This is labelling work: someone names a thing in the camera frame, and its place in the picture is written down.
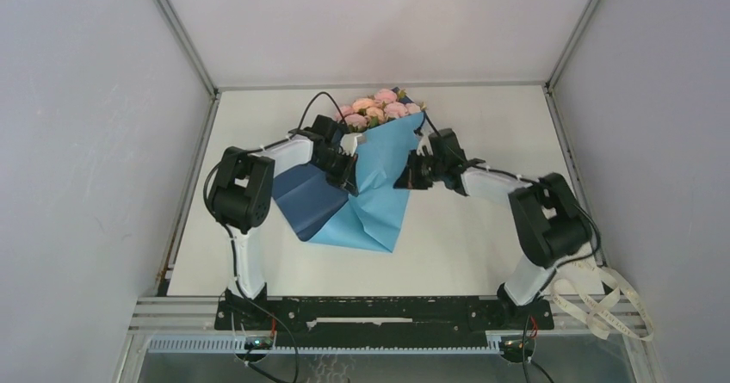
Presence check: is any left circuit board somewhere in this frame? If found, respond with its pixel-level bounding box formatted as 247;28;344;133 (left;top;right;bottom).
242;337;274;353

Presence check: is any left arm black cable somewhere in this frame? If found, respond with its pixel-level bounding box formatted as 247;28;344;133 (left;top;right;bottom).
202;90;350;383

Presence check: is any pink flower bunch stem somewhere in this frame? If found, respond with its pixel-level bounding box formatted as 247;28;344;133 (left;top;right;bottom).
405;102;425;115

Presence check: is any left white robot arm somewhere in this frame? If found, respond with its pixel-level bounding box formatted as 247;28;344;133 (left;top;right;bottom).
203;115;366;329

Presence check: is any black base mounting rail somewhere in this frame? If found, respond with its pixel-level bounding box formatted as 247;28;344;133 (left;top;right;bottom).
213;293;555;350

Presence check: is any white printed ribbon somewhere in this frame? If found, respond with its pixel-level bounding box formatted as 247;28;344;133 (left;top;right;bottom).
548;262;655;342

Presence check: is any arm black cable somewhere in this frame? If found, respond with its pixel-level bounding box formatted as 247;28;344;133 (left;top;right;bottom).
202;90;350;383
413;111;603;273

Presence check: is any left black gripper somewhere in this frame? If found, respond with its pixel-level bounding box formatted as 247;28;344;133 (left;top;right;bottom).
311;150;359;197

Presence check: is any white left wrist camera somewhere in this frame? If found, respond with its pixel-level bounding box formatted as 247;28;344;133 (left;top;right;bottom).
339;133;367;157

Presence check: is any blue wrapping paper sheet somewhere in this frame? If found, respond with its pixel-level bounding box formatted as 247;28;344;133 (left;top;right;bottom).
273;111;424;252

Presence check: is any white slotted cable duct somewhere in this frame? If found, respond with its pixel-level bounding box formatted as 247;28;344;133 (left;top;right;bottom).
146;334;504;355

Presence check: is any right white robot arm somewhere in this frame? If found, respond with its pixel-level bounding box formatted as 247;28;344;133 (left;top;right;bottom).
393;128;598;328

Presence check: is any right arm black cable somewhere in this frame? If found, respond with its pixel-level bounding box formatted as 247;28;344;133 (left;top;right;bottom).
413;111;603;273

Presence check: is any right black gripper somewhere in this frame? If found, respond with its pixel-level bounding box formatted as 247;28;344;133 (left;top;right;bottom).
395;149;447;190

